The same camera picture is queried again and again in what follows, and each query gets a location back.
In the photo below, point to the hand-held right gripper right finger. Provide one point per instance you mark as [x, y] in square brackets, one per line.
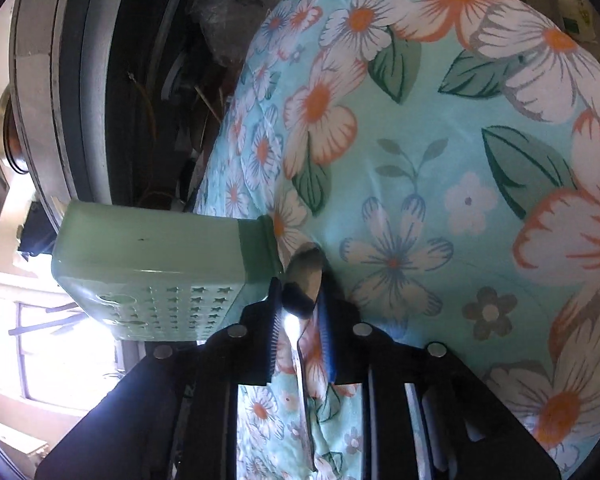
[329, 350]

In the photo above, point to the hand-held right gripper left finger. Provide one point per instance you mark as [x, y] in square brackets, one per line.
[275, 350]

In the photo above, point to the metal spoon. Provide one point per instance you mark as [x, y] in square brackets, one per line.
[305, 265]

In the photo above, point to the green plastic utensil basket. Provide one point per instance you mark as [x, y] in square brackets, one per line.
[145, 245]

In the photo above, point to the floral teal cloth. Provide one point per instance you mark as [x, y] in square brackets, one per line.
[430, 160]

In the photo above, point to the window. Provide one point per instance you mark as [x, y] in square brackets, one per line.
[45, 350]

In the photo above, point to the crumpled clear plastic bag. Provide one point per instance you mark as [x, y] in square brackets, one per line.
[225, 15]

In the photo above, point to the white bag with green print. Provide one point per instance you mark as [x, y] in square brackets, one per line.
[577, 10]

